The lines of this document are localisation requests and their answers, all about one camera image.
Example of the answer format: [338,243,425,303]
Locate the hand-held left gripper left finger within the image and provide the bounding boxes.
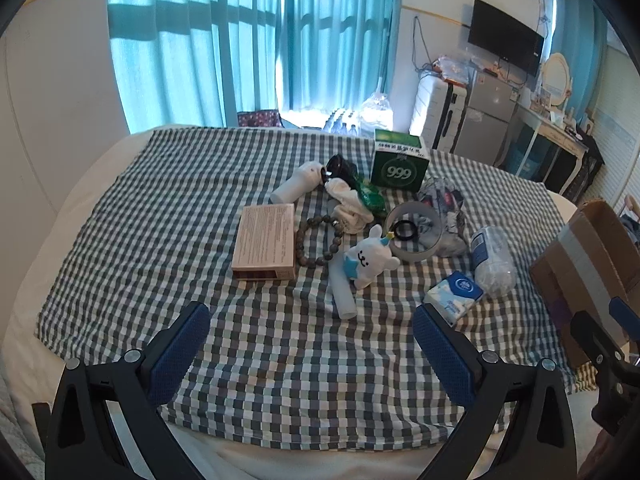
[42,301,211,480]

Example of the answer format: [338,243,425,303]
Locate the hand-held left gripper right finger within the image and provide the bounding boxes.
[412,304,581,480]

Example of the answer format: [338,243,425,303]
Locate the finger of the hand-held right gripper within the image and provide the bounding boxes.
[608,297,640,348]
[570,311,627,368]

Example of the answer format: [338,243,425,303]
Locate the brown cardboard box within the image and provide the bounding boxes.
[529,199,640,371]

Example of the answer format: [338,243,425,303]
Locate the floral tissue packet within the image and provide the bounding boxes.
[417,177,471,258]

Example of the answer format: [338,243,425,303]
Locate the cream toy figure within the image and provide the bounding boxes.
[324,178,375,234]

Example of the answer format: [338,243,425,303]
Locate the person's right forearm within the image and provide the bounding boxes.
[575,427,640,480]

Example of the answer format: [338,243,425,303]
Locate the blue tissue pack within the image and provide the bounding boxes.
[422,270,485,326]

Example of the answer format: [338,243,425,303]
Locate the clear cotton swab bag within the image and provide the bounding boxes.
[470,226,518,297]

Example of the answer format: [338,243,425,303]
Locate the clear tape roll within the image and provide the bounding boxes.
[385,201,443,262]

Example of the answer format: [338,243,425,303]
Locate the white tube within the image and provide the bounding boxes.
[328,255,357,319]

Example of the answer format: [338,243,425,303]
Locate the checked cloth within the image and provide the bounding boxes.
[35,125,596,448]

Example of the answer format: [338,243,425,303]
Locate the white plush toy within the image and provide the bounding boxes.
[342,225,402,290]

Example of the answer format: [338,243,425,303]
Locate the beige flat box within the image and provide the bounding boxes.
[231,203,297,281]

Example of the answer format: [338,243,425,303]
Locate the dark cabinet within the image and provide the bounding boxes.
[575,130,607,192]

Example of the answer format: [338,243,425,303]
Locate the green snack packet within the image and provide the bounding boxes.
[356,174,387,211]

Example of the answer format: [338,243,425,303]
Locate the green cardboard box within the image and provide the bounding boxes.
[370,129,431,192]

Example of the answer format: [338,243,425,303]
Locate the white dressing table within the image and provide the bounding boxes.
[500,102,591,196]

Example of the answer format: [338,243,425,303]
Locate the grey fridge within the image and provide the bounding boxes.
[452,67,521,166]

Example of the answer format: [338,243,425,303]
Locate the white suitcase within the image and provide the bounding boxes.
[409,76,471,153]

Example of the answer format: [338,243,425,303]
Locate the white oval mirror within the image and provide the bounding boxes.
[540,52,574,111]

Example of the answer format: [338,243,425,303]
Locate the dark floral cloth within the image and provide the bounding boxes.
[236,109,284,129]

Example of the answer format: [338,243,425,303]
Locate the large clear water bottle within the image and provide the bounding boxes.
[360,91,396,136]

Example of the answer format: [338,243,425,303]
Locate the pack of water bottles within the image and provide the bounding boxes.
[322,109,363,136]

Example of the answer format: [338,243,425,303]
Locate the orange and white bags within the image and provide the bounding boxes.
[432,55,474,84]

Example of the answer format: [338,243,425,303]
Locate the narrow blue curtain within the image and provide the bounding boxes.
[550,0,609,126]

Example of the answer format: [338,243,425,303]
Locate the black television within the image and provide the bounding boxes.
[467,0,546,78]

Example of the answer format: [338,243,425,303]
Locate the wide blue curtain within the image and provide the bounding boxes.
[106,0,404,134]

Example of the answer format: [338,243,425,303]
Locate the brown bead bracelet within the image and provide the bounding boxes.
[295,214,348,267]

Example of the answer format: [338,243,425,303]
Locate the wall cable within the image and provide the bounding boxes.
[412,15,436,79]

